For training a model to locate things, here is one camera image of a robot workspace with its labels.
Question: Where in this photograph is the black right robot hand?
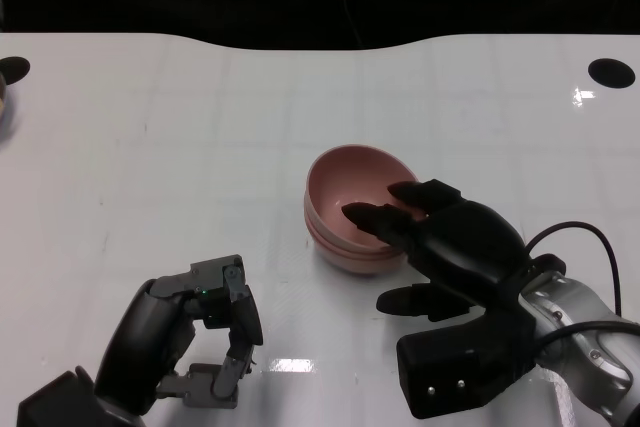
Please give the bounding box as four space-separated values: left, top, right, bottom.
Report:
341 178 534 323

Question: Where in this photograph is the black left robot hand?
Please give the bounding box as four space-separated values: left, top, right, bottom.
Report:
93 254 265 416

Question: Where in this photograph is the pink plastic bowl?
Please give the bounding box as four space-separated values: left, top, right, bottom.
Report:
302 191 407 261
312 234 405 277
305 144 422 250

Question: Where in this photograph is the black round table grommet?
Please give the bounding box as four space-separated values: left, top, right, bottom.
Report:
587 58 636 90
0 56 31 84

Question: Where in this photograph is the metal dish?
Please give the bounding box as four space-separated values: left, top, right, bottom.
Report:
0 71 12 138

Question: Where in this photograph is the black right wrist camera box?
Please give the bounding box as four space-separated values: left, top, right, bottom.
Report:
395 310 540 420

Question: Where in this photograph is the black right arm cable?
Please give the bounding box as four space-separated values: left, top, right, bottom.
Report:
524 220 640 354

